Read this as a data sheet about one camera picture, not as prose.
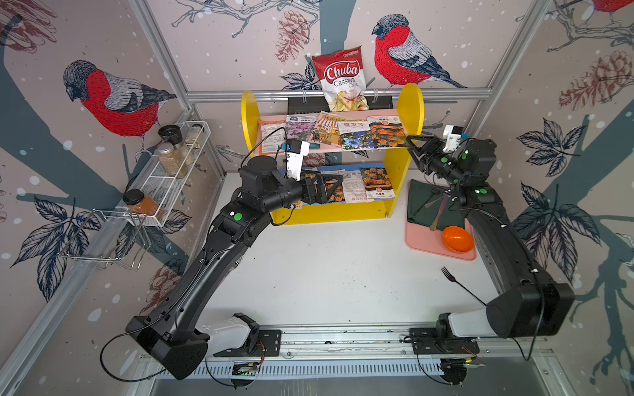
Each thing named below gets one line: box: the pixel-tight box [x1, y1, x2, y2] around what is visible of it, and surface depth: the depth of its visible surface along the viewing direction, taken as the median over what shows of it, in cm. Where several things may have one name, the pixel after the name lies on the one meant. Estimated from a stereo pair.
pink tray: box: [406, 217, 477, 262], surface depth 99 cm
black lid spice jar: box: [157, 124, 183, 145], surface depth 75 cm
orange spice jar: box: [122, 188, 159, 216], surface depth 62 cm
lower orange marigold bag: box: [359, 166, 396, 199], surface depth 100 cm
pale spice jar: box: [184, 123, 204, 150], surface depth 87 cm
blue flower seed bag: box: [337, 120, 378, 151], surface depth 76 cm
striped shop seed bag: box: [308, 110, 343, 149], surface depth 78 cm
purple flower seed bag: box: [285, 113, 318, 142], surface depth 79 cm
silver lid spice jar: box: [156, 141, 189, 179], surface depth 74 cm
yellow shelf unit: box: [241, 83, 426, 226], surface depth 80 cm
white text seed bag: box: [341, 169, 375, 203], surface depth 97 cm
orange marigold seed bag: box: [366, 115, 408, 149], surface depth 78 cm
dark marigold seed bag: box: [325, 179, 346, 203], surface depth 97 cm
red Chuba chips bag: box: [312, 46, 370, 113], surface depth 85 cm
